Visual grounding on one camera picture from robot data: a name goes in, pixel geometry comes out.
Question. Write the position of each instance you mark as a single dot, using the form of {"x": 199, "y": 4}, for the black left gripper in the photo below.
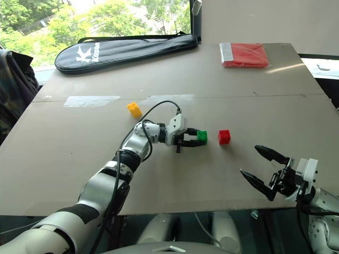
{"x": 180, "y": 144}

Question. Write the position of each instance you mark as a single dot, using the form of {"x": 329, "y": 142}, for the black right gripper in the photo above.
{"x": 286, "y": 178}

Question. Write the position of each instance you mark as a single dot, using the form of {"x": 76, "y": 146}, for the green toy brick cube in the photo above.
{"x": 203, "y": 136}

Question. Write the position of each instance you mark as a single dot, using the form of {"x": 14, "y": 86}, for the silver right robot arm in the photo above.
{"x": 324, "y": 225}

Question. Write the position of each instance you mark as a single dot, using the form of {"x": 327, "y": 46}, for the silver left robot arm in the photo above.
{"x": 96, "y": 189}

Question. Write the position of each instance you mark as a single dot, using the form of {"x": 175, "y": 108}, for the red toy brick cube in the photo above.
{"x": 224, "y": 137}

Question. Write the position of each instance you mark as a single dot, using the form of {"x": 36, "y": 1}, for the yellow toy brick cube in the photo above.
{"x": 135, "y": 109}

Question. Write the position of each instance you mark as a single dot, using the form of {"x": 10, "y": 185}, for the silver rounded robot leg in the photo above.
{"x": 226, "y": 230}
{"x": 159, "y": 228}

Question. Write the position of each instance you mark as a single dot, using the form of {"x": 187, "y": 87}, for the red packet in clear plastic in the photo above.
{"x": 247, "y": 55}

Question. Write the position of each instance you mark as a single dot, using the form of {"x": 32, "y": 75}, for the black racket bag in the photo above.
{"x": 124, "y": 54}

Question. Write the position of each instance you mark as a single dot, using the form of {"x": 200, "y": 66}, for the grey robot torso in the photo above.
{"x": 164, "y": 248}

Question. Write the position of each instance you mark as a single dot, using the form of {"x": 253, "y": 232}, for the small curved dark object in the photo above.
{"x": 323, "y": 68}

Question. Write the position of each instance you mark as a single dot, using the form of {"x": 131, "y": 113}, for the dark patterned jacket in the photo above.
{"x": 13, "y": 90}

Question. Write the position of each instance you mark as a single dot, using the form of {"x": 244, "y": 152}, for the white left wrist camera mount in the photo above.
{"x": 176, "y": 124}

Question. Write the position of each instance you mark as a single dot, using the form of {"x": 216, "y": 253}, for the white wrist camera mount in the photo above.
{"x": 308, "y": 169}
{"x": 176, "y": 124}

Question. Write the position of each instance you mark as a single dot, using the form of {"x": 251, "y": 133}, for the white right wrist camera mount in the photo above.
{"x": 308, "y": 169}

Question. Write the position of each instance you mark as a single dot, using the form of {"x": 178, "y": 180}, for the black window frame post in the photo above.
{"x": 195, "y": 18}

